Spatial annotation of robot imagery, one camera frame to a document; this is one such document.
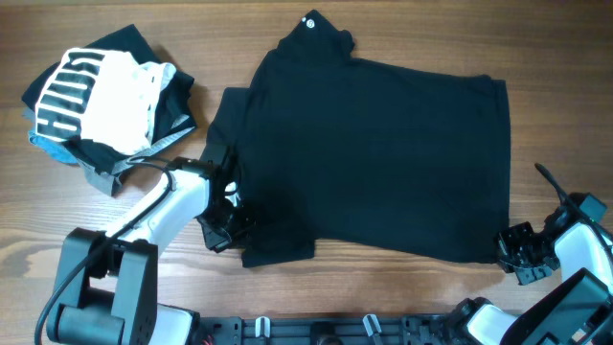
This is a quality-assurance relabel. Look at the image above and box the white shirt black print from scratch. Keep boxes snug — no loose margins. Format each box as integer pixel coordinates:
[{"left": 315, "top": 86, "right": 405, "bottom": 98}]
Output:
[{"left": 34, "top": 48, "right": 176, "bottom": 155}]

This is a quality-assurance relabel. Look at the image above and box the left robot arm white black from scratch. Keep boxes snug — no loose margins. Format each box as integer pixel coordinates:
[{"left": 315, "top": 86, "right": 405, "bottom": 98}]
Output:
[{"left": 34, "top": 145, "right": 253, "bottom": 344}]

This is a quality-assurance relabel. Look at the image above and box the folded grey garment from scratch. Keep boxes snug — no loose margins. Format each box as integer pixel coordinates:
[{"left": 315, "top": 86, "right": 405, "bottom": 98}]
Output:
[{"left": 65, "top": 114, "right": 196, "bottom": 196}]

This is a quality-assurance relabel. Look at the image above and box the black t-shirt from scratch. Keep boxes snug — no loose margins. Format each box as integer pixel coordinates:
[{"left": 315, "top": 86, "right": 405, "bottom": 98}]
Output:
[{"left": 207, "top": 11, "right": 511, "bottom": 267}]

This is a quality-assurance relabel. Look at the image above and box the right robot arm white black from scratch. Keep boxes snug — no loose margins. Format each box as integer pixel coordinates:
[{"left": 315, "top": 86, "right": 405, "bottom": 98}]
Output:
[{"left": 443, "top": 222, "right": 612, "bottom": 345}]

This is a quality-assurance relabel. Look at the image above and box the folded blue garment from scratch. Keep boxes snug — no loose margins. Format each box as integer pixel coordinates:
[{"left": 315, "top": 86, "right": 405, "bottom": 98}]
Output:
[{"left": 28, "top": 129, "right": 79, "bottom": 165}]

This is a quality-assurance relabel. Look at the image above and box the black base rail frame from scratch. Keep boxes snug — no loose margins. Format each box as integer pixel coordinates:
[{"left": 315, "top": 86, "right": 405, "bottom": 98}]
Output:
[{"left": 188, "top": 314, "right": 476, "bottom": 345}]

